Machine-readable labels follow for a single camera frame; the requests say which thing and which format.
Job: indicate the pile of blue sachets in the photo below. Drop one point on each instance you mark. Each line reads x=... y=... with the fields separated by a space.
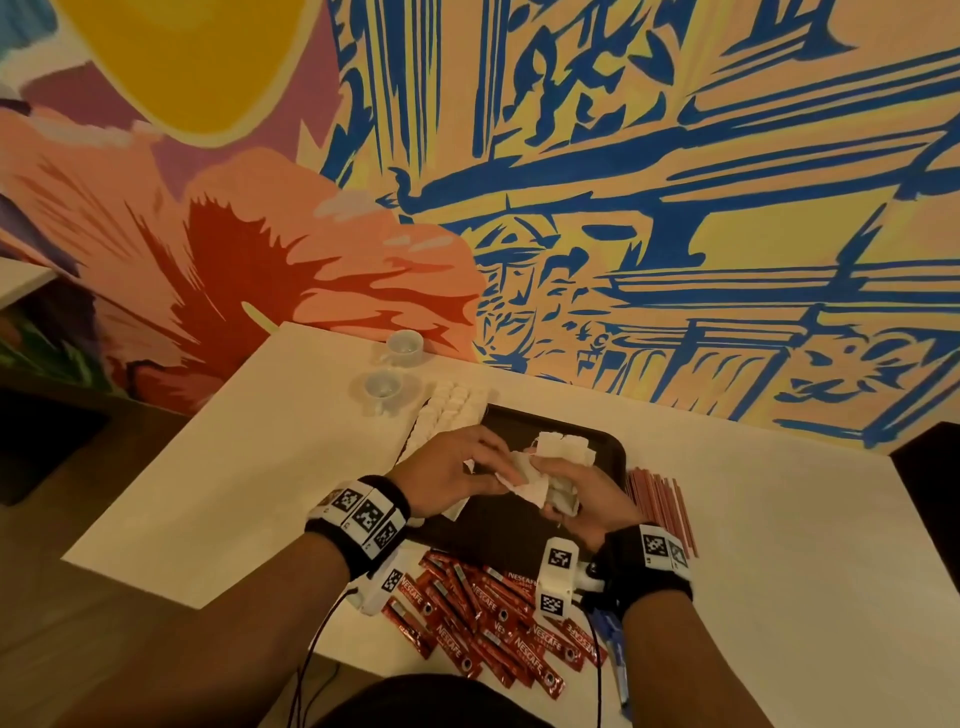
x=615 y=653

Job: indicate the pile of red Nescafe sachets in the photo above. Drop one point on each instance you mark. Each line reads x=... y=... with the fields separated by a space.
x=488 y=615

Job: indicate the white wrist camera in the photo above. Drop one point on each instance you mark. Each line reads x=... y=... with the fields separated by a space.
x=558 y=578
x=383 y=582

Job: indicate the person's right forearm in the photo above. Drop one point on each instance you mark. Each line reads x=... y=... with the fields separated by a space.
x=690 y=668

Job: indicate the bunch of tea bags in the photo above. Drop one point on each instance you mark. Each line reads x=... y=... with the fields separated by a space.
x=548 y=465

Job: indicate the dark brown tray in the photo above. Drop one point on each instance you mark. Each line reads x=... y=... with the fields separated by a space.
x=510 y=525

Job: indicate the person's right hand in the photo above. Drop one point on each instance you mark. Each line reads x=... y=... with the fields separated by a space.
x=593 y=503

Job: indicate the person's black shirt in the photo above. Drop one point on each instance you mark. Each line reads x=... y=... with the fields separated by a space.
x=428 y=705

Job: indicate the small white cup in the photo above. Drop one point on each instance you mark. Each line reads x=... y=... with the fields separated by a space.
x=384 y=390
x=404 y=347

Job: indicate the row of tea bags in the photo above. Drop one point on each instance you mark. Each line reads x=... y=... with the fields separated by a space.
x=443 y=413

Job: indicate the person's left hand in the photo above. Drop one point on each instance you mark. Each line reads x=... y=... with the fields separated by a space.
x=450 y=468

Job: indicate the white side table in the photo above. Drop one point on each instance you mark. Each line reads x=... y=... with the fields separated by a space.
x=23 y=278

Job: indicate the person's left forearm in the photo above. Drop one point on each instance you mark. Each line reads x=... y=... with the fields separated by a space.
x=210 y=645

